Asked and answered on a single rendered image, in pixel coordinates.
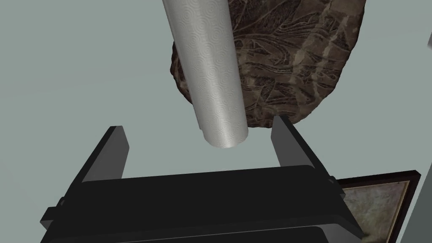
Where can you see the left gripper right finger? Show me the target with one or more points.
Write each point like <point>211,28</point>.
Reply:
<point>291,145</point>

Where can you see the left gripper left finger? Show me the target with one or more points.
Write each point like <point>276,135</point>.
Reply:
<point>107,155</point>

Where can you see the brown leaf-patterned round plate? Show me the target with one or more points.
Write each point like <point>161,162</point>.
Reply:
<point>290,60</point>

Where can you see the dark-framed picture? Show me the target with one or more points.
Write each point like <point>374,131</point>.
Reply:
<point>378,206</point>

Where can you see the white paper towel roll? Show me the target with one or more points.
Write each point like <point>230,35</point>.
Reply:
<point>211,74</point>

